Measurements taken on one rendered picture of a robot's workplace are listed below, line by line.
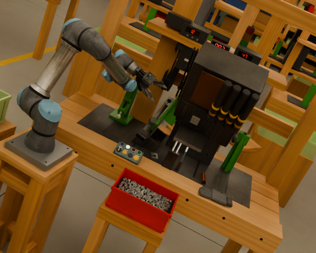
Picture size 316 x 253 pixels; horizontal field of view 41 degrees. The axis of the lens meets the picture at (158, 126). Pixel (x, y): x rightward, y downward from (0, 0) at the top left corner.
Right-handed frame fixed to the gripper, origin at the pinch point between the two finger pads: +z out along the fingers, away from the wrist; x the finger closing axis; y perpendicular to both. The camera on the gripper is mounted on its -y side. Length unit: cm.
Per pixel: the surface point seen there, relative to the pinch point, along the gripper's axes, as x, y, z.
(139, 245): -60, -89, 64
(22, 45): 69, -329, -177
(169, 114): -7.7, 6.2, 11.5
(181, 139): -19.8, 20.1, 24.2
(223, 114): -1.5, 38.3, 29.8
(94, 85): -7, -45, -37
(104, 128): -33.0, -17.1, -11.1
